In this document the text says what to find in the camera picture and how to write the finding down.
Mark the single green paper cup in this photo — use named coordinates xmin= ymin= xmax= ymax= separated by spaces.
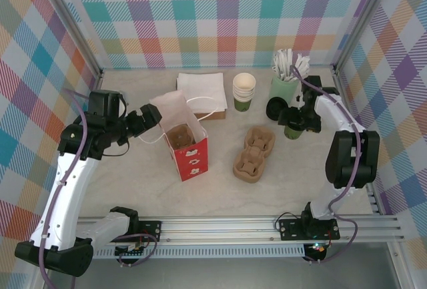
xmin=283 ymin=123 xmax=305 ymax=141

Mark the red white paper gift bag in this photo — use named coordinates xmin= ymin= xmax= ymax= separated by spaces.
xmin=137 ymin=90 xmax=215 ymax=182

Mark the black plastic lid stack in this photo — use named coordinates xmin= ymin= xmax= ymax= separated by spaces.
xmin=266 ymin=97 xmax=288 ymax=123

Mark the mint green holder cup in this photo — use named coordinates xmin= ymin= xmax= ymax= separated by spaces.
xmin=268 ymin=74 xmax=300 ymax=107

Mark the white wrapped stirrer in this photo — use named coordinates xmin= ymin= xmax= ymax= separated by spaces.
xmin=272 ymin=53 xmax=284 ymax=78
xmin=289 ymin=54 xmax=305 ymax=80
xmin=295 ymin=57 xmax=311 ymax=80
xmin=277 ymin=50 xmax=290 ymax=78
xmin=284 ymin=48 xmax=295 ymax=75

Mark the brown cardboard cup carrier stack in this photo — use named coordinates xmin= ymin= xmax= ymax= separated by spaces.
xmin=232 ymin=125 xmax=276 ymax=185

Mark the green paper cup stack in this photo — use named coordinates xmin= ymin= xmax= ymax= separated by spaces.
xmin=232 ymin=72 xmax=257 ymax=112

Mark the white paper napkin stack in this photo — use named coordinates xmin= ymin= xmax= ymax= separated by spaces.
xmin=176 ymin=71 xmax=229 ymax=115

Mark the brown cardboard napkin box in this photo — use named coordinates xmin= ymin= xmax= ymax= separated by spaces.
xmin=195 ymin=108 xmax=229 ymax=121

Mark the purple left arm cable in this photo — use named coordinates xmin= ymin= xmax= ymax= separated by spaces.
xmin=39 ymin=88 xmax=157 ymax=289

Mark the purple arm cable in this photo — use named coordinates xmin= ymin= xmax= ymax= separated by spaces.
xmin=39 ymin=88 xmax=157 ymax=289
xmin=289 ymin=64 xmax=364 ymax=265

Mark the thin black left camera cable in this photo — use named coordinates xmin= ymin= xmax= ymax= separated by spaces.
xmin=102 ymin=137 xmax=130 ymax=157

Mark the aluminium frame post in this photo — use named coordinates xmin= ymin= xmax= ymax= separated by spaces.
xmin=332 ymin=0 xmax=396 ymax=73
xmin=41 ymin=0 xmax=104 ymax=79

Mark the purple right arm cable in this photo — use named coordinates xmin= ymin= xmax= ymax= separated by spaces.
xmin=289 ymin=64 xmax=364 ymax=265

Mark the long aluminium base rail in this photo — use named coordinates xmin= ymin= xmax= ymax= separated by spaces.
xmin=76 ymin=216 xmax=404 ymax=244

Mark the grey slotted cable duct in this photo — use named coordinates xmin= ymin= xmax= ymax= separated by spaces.
xmin=93 ymin=247 xmax=306 ymax=259

